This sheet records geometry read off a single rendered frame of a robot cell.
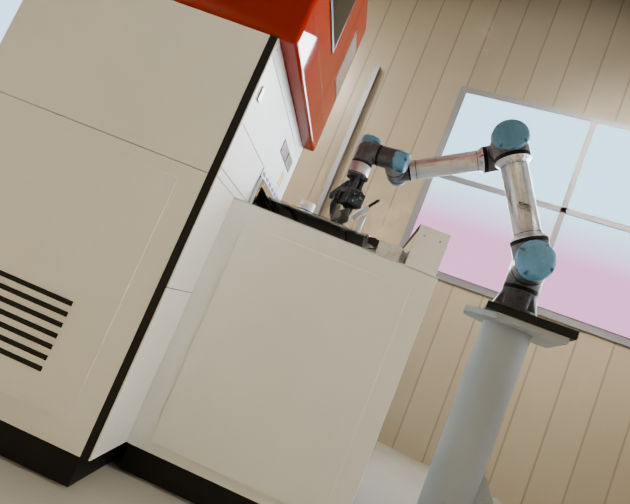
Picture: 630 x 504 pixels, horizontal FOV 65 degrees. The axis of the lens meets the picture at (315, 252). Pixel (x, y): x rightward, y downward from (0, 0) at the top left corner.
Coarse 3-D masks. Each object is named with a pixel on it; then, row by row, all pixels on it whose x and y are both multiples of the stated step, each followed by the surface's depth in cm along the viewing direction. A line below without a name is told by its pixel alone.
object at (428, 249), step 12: (420, 228) 146; (432, 228) 146; (420, 240) 145; (432, 240) 145; (444, 240) 145; (420, 252) 145; (432, 252) 145; (444, 252) 144; (408, 264) 144; (420, 264) 144; (432, 264) 144
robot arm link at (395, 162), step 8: (384, 152) 174; (392, 152) 174; (400, 152) 173; (376, 160) 176; (384, 160) 175; (392, 160) 173; (400, 160) 172; (408, 160) 175; (384, 168) 181; (392, 168) 175; (400, 168) 173; (392, 176) 183
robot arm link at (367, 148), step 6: (366, 138) 178; (372, 138) 177; (378, 138) 178; (360, 144) 178; (366, 144) 177; (372, 144) 177; (378, 144) 177; (360, 150) 177; (366, 150) 176; (372, 150) 176; (354, 156) 178; (360, 156) 176; (366, 156) 176; (372, 156) 176; (366, 162) 176; (372, 162) 178
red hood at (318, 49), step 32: (192, 0) 132; (224, 0) 131; (256, 0) 131; (288, 0) 130; (320, 0) 134; (352, 0) 167; (288, 32) 129; (320, 32) 146; (352, 32) 190; (288, 64) 141; (320, 64) 161; (320, 96) 179; (320, 128) 202
